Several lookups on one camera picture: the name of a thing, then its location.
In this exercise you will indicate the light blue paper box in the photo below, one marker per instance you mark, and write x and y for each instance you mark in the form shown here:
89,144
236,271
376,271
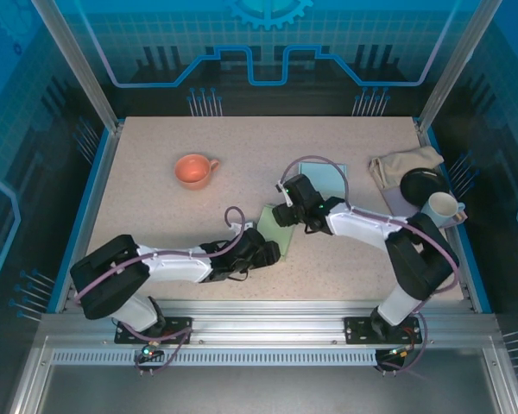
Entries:
326,179

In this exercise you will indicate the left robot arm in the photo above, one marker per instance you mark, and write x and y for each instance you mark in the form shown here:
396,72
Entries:
172,265

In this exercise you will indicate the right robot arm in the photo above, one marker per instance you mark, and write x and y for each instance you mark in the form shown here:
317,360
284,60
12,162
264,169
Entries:
362,224

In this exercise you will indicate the purple mat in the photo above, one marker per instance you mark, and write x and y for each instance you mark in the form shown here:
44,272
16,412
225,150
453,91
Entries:
399,200

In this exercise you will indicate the beige cloth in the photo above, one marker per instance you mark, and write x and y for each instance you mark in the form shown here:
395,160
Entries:
397,164

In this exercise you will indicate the orange mug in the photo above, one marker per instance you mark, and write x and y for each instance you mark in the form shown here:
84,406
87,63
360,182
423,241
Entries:
192,170

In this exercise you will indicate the black plate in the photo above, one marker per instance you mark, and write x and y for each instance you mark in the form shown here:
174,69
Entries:
418,185

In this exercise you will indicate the light blue mug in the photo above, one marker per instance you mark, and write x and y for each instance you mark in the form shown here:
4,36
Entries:
436,215

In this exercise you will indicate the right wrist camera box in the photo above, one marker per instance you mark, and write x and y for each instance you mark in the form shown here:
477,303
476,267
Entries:
283,193

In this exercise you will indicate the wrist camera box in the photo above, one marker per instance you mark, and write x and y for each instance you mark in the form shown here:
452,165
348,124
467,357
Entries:
248,225
283,193

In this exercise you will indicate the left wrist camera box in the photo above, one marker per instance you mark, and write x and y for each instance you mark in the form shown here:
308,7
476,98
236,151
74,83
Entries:
248,225

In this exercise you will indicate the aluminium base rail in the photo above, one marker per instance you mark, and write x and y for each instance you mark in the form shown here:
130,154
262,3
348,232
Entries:
263,319

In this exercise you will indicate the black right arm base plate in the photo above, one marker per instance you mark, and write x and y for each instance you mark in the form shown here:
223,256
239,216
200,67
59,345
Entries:
354,330

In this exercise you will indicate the aluminium side rail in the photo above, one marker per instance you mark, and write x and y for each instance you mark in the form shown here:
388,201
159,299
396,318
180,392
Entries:
90,215
426,139

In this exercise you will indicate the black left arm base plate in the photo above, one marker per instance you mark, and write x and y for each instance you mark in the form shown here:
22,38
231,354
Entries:
125,334

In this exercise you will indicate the aluminium frame post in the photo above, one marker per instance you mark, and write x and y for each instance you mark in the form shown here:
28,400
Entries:
455,64
81,64

